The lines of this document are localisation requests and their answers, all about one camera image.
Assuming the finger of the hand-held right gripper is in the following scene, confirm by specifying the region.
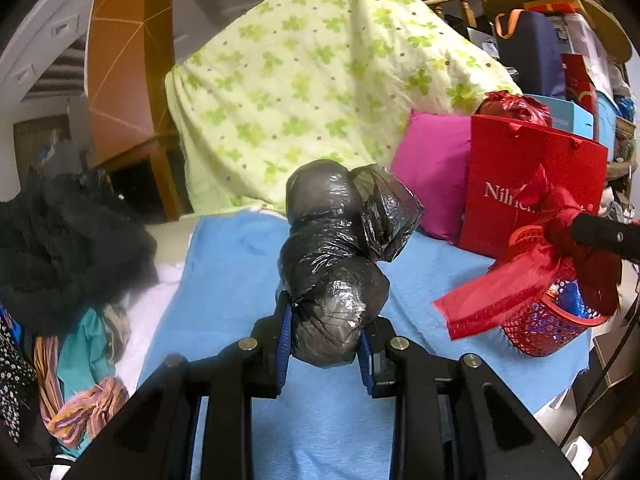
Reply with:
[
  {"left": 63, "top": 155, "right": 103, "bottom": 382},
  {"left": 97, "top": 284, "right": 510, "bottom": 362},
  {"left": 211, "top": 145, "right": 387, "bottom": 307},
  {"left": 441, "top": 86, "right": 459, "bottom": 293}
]
[{"left": 570, "top": 212, "right": 640, "bottom": 262}]

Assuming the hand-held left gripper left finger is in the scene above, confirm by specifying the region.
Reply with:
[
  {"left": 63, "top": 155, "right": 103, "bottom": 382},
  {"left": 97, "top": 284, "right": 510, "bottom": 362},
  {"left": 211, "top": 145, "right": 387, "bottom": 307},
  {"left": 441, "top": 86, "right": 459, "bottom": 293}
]
[{"left": 65, "top": 305, "right": 296, "bottom": 480}]

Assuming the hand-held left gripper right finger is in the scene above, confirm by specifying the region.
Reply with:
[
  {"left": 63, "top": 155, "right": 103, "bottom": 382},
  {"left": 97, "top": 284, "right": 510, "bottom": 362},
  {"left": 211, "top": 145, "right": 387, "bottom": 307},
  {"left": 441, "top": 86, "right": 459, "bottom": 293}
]
[{"left": 357, "top": 317, "right": 581, "bottom": 480}]

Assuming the black plastic bag bundle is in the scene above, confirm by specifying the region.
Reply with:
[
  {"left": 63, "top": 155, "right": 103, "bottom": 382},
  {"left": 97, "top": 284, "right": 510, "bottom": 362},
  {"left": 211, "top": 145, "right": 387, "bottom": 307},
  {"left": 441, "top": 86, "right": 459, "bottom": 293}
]
[{"left": 277, "top": 159, "right": 425, "bottom": 368}]

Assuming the red plastic bag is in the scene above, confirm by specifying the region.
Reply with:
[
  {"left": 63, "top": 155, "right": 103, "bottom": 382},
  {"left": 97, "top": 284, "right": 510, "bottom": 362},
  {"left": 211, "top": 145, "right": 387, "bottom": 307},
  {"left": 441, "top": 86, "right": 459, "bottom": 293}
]
[
  {"left": 475, "top": 91, "right": 553, "bottom": 128},
  {"left": 432, "top": 165, "right": 623, "bottom": 341}
]

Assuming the red plastic mesh basket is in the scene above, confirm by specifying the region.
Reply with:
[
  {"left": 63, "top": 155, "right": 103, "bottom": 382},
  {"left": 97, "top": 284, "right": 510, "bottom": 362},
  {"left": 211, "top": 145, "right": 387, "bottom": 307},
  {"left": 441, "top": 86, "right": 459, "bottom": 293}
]
[{"left": 500, "top": 227, "right": 613, "bottom": 358}]

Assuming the teal cardboard box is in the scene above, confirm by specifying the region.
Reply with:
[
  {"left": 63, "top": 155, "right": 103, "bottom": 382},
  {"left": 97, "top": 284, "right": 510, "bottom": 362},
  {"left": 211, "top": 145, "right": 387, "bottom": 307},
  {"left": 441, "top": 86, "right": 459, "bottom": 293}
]
[{"left": 525, "top": 92, "right": 596, "bottom": 138}]

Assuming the red paper gift bag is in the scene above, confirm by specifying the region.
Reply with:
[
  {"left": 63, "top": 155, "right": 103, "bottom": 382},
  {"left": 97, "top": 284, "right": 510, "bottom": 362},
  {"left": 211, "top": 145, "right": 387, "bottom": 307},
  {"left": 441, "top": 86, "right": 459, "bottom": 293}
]
[{"left": 459, "top": 114, "right": 610, "bottom": 261}]

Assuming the red flat box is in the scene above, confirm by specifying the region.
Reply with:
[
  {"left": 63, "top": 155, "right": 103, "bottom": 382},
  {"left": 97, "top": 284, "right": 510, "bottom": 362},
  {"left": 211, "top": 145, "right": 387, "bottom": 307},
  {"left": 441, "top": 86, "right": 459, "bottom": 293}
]
[{"left": 560, "top": 52, "right": 598, "bottom": 128}]

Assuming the red plastic bag in gift bag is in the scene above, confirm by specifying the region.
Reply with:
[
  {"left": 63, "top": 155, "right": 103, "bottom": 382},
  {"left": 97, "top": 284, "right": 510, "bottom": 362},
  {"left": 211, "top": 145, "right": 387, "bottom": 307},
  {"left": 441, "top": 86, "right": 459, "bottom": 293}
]
[{"left": 475, "top": 91, "right": 553, "bottom": 128}]

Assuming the pink pillow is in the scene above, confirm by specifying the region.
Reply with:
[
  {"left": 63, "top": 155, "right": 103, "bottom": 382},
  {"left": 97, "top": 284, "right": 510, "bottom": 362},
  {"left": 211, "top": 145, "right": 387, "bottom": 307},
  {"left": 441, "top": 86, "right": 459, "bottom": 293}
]
[{"left": 390, "top": 109, "right": 473, "bottom": 245}]

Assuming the teal cloth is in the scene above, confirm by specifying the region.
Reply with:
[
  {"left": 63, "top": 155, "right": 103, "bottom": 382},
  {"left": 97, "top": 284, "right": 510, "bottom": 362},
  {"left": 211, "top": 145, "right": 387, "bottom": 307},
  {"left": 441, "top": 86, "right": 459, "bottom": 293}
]
[{"left": 57, "top": 307, "right": 118, "bottom": 401}]

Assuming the striped colourful scarf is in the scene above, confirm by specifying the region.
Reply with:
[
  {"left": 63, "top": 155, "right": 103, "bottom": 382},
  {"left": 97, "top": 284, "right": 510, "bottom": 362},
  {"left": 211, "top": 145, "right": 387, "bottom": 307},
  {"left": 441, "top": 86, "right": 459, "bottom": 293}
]
[{"left": 34, "top": 305, "right": 132, "bottom": 451}]

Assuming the round wooden tabletop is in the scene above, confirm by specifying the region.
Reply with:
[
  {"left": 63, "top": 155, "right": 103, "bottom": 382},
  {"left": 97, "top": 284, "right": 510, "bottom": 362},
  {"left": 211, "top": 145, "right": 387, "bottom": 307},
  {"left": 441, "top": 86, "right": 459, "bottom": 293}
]
[{"left": 482, "top": 0, "right": 633, "bottom": 63}]

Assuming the black clothing pile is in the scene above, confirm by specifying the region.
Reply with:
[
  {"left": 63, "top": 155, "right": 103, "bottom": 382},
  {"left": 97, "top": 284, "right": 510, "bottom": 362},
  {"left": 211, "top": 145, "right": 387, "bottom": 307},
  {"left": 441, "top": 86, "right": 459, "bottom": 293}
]
[{"left": 0, "top": 172, "right": 161, "bottom": 336}]

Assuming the black dotted fabric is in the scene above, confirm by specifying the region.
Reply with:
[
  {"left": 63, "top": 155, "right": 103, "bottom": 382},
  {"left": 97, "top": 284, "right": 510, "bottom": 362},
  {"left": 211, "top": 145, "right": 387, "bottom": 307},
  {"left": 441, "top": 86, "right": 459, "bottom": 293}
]
[{"left": 0, "top": 305, "right": 38, "bottom": 446}]

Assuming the green clover print quilt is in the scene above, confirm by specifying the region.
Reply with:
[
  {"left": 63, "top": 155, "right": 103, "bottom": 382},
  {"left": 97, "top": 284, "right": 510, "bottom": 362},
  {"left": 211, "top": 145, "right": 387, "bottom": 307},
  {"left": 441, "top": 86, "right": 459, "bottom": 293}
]
[{"left": 165, "top": 0, "right": 523, "bottom": 215}]

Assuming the navy bag with orange handle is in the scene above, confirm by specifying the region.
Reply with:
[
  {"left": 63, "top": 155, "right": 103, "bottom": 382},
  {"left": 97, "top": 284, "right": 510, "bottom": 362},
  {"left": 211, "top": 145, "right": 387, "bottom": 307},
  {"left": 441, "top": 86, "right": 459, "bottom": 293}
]
[{"left": 495, "top": 10, "right": 568, "bottom": 101}]

